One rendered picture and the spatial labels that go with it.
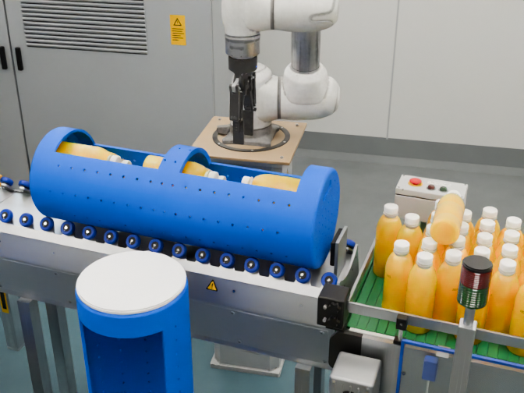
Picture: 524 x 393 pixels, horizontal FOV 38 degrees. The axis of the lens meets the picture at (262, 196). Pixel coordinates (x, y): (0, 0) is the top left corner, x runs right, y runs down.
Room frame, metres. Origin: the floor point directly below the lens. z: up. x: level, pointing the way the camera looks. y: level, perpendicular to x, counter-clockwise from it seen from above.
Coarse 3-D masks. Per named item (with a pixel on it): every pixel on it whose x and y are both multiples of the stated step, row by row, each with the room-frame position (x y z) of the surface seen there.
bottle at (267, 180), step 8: (256, 176) 1.87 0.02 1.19; (264, 176) 1.85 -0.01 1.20; (272, 176) 1.85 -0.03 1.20; (280, 176) 1.85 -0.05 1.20; (256, 184) 1.84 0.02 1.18; (264, 184) 1.83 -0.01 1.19; (272, 184) 1.83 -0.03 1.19; (280, 184) 1.82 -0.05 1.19; (288, 184) 1.82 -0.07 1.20; (296, 184) 1.81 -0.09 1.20
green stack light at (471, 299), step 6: (462, 288) 1.32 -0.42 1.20; (468, 288) 1.31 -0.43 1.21; (462, 294) 1.31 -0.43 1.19; (468, 294) 1.31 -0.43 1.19; (474, 294) 1.30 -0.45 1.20; (480, 294) 1.30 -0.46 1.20; (486, 294) 1.31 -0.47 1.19; (462, 300) 1.31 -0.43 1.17; (468, 300) 1.30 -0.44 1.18; (474, 300) 1.30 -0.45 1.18; (480, 300) 1.30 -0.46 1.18; (486, 300) 1.31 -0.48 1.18; (468, 306) 1.30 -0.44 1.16; (474, 306) 1.30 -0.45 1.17; (480, 306) 1.30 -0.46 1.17
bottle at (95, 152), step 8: (64, 144) 2.07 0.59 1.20; (72, 144) 2.07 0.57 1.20; (80, 144) 2.07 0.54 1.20; (64, 152) 2.05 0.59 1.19; (72, 152) 2.04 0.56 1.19; (80, 152) 2.03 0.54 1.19; (88, 152) 2.03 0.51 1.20; (96, 152) 2.03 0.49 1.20; (104, 152) 2.03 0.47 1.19; (104, 160) 2.01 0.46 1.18
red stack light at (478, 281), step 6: (462, 270) 1.33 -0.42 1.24; (492, 270) 1.32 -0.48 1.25; (462, 276) 1.32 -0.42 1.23; (468, 276) 1.31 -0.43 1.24; (474, 276) 1.30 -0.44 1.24; (480, 276) 1.30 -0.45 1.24; (486, 276) 1.30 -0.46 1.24; (462, 282) 1.32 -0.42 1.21; (468, 282) 1.31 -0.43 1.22; (474, 282) 1.30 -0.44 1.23; (480, 282) 1.30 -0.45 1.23; (486, 282) 1.30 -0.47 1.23; (474, 288) 1.30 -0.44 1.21; (480, 288) 1.30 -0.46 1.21; (486, 288) 1.30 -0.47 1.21
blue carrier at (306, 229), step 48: (48, 144) 2.04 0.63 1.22; (96, 144) 2.21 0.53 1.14; (48, 192) 1.95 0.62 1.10; (96, 192) 1.90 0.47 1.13; (144, 192) 1.86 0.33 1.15; (192, 192) 1.82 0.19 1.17; (240, 192) 1.79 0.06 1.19; (288, 192) 1.76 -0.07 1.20; (336, 192) 1.90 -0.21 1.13; (192, 240) 1.82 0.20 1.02; (240, 240) 1.75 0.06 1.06; (288, 240) 1.70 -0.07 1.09
